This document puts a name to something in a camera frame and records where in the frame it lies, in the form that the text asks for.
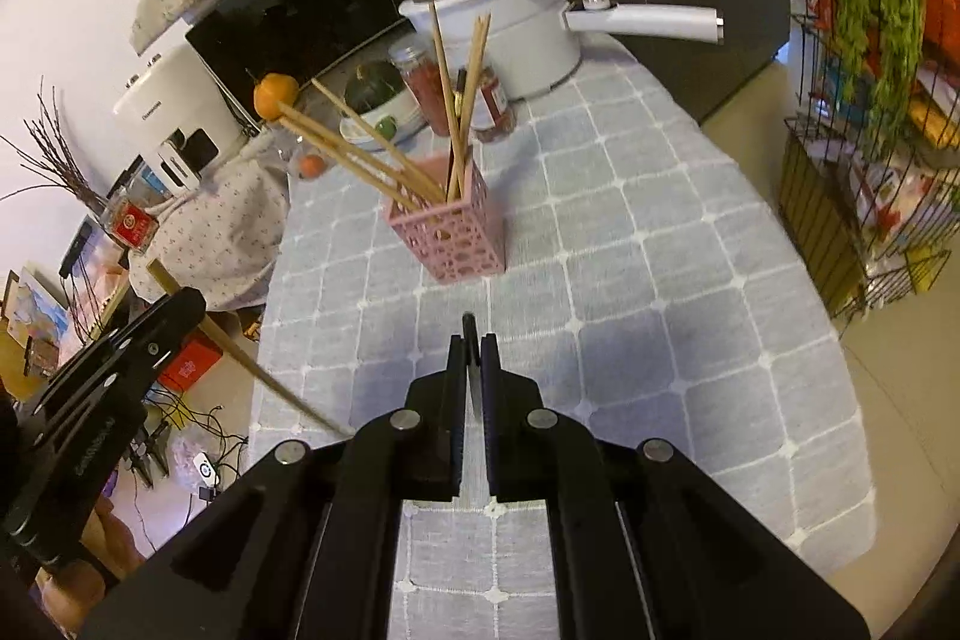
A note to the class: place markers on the orange fruit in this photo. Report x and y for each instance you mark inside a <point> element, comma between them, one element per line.
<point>276,96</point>

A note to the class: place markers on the person's left hand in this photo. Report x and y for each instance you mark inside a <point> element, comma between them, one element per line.
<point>97,542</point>

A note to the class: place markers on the pink perforated chopstick holder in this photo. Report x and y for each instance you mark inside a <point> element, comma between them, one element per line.
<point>450,235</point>

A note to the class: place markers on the red label bottle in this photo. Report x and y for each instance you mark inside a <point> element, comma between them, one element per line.
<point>133,224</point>

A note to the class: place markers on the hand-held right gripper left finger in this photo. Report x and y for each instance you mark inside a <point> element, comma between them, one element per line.
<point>455,407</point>

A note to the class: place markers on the red glass jar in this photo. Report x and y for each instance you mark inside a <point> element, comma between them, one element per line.
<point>420,81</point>

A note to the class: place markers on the white kitchen appliance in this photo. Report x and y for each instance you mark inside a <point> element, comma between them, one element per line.
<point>180,108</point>

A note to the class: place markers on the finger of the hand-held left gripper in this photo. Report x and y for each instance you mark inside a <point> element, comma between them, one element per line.
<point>169,314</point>
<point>127,377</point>

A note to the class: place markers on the black microwave oven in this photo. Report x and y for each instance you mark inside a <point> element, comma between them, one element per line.
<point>292,3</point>

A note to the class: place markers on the red jar with label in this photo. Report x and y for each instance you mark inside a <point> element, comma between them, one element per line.
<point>496,104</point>

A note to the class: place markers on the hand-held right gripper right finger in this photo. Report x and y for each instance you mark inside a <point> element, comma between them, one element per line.
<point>489,407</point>

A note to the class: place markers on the small red tomato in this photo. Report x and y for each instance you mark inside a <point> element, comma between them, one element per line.
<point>313,165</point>

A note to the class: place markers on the floral cloth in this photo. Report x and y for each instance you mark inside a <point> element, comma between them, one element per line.
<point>210,227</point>

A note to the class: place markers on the dried twigs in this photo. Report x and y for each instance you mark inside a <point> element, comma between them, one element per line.
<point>52,160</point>

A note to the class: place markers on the grey checked tablecloth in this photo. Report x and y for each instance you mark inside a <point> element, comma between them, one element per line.
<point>600,310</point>

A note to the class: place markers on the green squash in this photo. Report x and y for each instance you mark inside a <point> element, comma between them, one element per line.
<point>375,85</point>

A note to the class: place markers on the red box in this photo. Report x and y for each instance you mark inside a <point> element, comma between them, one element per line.
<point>189,366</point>

